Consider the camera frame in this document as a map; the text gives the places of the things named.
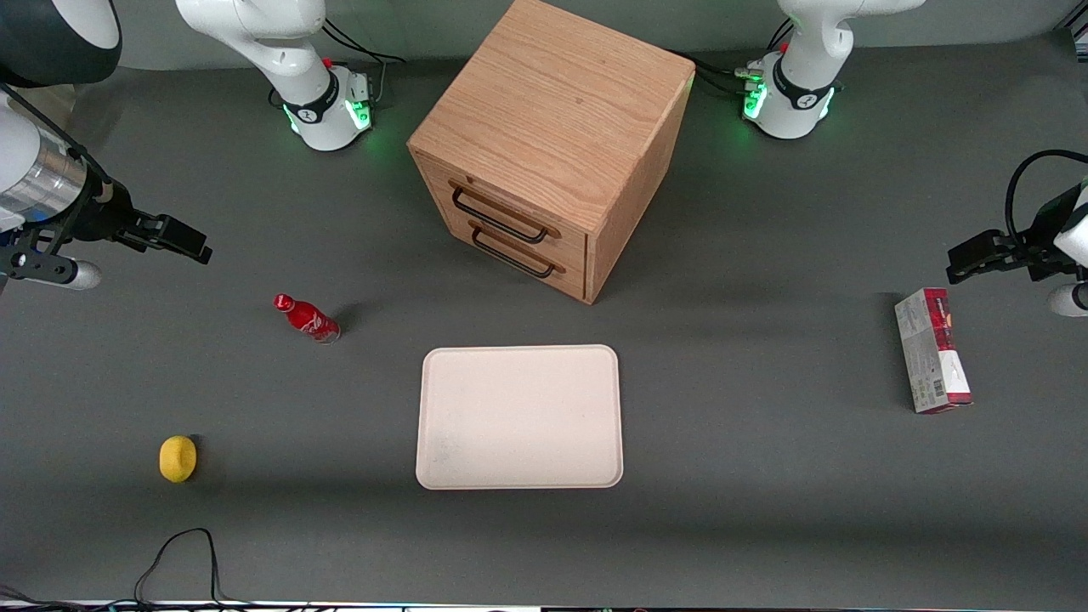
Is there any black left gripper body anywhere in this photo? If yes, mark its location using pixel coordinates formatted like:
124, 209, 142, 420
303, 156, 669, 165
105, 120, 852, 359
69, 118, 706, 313
1023, 185, 1088, 283

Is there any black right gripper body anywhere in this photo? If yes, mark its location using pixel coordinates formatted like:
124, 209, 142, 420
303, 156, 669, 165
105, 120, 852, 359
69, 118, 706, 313
58, 178, 141, 247

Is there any wooden drawer with inside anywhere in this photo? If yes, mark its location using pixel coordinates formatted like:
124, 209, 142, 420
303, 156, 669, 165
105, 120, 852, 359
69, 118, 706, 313
422, 153, 589, 266

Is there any black metal drawer handle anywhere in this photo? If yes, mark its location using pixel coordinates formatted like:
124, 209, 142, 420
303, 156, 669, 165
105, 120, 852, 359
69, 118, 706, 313
450, 182, 563, 246
469, 222, 567, 280

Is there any wooden drawer front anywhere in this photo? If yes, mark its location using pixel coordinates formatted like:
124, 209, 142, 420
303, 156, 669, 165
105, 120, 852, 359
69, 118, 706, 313
445, 207, 589, 300

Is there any wooden drawer cabinet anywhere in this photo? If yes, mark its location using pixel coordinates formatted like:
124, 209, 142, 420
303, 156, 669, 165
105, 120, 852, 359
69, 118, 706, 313
406, 0, 697, 306

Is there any grey and red carton box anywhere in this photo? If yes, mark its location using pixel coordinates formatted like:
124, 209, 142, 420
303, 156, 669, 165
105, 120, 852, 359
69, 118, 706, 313
893, 287, 974, 416

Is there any red soda bottle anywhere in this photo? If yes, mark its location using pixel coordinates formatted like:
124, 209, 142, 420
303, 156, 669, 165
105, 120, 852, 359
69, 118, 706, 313
272, 293, 343, 345

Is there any yellow lemon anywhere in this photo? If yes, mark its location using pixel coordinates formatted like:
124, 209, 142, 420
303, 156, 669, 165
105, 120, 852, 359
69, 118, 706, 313
158, 435, 199, 485

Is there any cream rectangular tray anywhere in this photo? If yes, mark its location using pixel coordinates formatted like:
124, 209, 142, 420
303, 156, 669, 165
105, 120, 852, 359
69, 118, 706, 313
415, 343, 625, 491

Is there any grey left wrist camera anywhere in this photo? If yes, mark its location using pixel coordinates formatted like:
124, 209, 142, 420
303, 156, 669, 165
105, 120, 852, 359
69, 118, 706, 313
1046, 282, 1088, 318

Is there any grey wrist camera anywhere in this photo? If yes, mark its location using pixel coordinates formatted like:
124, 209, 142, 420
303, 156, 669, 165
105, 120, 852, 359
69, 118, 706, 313
1046, 282, 1088, 318
0, 248, 104, 292

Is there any black looped gripper cable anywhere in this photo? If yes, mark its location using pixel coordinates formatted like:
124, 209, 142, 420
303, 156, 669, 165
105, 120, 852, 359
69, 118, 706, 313
1005, 149, 1088, 249

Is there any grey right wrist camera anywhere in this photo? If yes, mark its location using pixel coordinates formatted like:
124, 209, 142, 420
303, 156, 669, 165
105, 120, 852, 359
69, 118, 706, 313
0, 248, 104, 292

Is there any black right arm wrist cable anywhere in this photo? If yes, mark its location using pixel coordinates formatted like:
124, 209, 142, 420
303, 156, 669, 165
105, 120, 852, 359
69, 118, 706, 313
0, 81, 116, 201

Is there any black right arm base cable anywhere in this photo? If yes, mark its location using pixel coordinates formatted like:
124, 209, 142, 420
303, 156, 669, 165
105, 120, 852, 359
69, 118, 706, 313
321, 17, 407, 105

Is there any black arm base cable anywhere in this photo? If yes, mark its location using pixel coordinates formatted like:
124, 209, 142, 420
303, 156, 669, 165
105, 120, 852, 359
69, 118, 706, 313
321, 17, 407, 105
676, 19, 796, 96

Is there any black cable on table edge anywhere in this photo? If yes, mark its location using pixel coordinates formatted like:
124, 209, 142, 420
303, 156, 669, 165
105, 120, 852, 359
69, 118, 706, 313
0, 527, 256, 612

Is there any black left arm base cable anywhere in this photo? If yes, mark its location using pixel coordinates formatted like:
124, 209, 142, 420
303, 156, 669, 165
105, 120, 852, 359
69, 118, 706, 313
676, 19, 796, 96

